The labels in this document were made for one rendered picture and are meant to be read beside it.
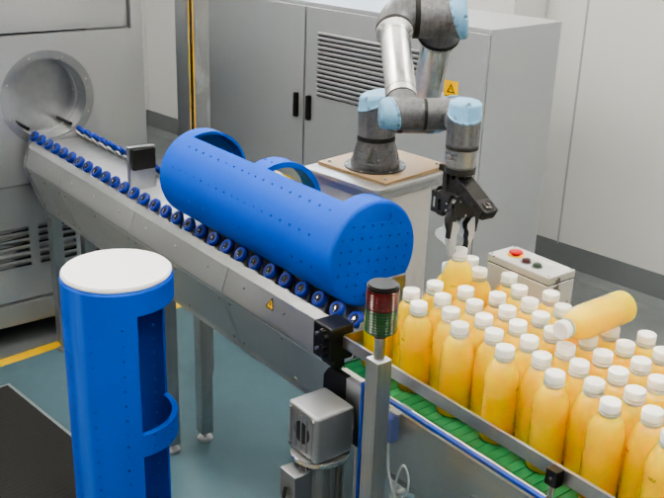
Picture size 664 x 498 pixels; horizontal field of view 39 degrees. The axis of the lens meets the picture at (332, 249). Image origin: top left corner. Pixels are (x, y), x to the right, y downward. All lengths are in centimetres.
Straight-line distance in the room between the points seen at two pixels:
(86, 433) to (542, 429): 121
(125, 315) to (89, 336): 11
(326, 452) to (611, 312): 70
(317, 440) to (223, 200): 83
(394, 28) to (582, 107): 283
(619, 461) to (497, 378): 28
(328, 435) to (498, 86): 217
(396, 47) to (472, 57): 158
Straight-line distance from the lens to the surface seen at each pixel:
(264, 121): 488
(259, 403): 383
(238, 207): 259
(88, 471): 260
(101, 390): 243
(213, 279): 280
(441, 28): 248
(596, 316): 195
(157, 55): 790
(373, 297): 175
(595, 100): 509
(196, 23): 355
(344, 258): 230
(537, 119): 425
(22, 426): 352
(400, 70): 227
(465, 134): 210
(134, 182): 340
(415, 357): 208
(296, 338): 248
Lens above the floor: 196
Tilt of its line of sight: 21 degrees down
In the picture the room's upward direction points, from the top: 2 degrees clockwise
